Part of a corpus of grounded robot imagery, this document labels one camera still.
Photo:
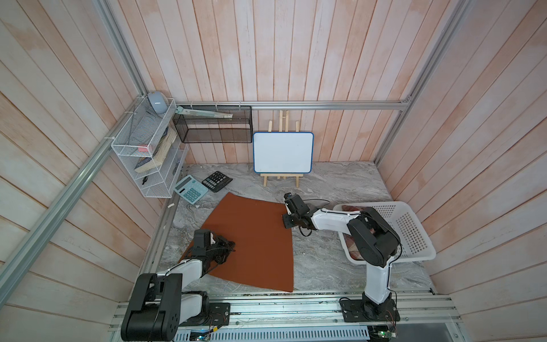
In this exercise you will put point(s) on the red plaid skirt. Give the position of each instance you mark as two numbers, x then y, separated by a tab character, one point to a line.
347	242

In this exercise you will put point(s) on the rust orange skirt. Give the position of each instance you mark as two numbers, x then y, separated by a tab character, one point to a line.
263	252

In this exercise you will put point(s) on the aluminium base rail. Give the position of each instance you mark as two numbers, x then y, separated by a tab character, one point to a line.
273	310

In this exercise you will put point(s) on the grey computer mouse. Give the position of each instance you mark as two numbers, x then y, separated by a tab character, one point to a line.
159	102

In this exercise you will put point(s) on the pale green ruler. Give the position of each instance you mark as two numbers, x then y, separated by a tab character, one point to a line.
201	113

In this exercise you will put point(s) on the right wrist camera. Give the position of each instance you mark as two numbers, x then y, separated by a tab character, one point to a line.
291	207

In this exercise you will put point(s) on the book on shelf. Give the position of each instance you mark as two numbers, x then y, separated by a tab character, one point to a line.
160	153

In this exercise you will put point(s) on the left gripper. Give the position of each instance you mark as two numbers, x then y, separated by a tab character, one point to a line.
227	246

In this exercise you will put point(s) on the white board blue frame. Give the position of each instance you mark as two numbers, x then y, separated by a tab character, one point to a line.
283	152

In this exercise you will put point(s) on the white plastic basket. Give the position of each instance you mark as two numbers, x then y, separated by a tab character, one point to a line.
416	244

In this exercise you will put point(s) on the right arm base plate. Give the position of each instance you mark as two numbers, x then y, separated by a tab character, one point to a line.
365	310

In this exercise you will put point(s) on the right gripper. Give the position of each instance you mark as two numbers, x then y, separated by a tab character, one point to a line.
285	221

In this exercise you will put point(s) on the teal calculator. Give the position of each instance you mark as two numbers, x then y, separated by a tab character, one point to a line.
190	189

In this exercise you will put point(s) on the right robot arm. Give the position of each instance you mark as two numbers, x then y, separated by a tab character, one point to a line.
375	240

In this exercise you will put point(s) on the black mesh wall basket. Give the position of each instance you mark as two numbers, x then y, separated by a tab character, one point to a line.
239	129

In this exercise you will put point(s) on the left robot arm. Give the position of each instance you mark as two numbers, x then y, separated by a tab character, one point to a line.
159	304

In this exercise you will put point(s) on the black calculator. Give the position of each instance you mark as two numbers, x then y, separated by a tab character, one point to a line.
216	181

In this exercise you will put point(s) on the white wire shelf rack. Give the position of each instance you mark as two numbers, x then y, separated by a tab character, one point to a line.
150	149

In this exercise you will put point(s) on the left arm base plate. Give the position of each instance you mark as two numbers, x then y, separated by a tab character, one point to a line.
215	314

